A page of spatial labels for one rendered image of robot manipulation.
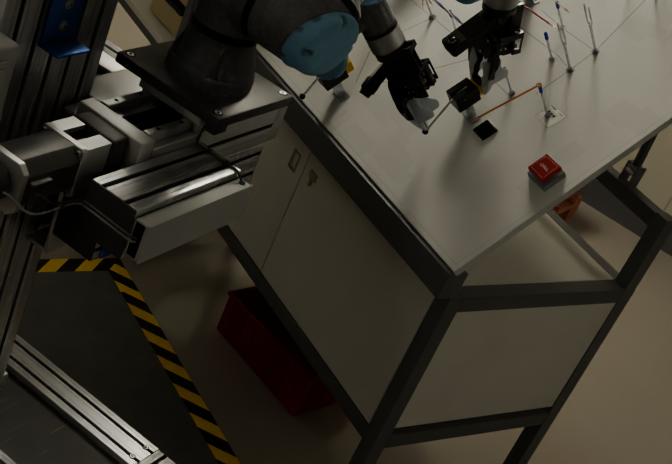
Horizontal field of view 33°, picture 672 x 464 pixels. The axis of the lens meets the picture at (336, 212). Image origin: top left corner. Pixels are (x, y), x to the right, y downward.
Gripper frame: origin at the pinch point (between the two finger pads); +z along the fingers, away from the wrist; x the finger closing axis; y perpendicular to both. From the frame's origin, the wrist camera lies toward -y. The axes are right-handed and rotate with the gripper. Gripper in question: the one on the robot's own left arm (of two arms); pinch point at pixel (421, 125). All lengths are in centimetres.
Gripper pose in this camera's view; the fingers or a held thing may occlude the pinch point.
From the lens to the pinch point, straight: 246.8
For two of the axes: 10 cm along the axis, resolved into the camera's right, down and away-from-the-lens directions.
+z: 4.5, 7.5, 4.9
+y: 8.2, -1.3, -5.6
